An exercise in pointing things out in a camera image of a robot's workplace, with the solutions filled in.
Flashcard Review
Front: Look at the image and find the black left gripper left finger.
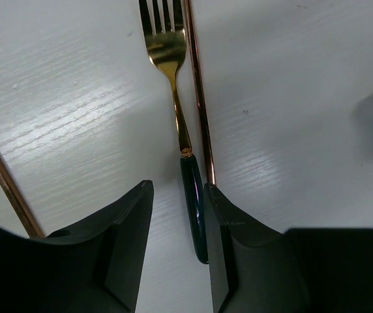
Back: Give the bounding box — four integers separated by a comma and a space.
0, 180, 154, 312

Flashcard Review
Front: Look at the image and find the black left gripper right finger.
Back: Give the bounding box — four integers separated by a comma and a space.
204, 185, 373, 312

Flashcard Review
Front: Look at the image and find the copper chopstick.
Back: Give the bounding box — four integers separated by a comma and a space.
0, 153, 46, 238
184, 0, 216, 185

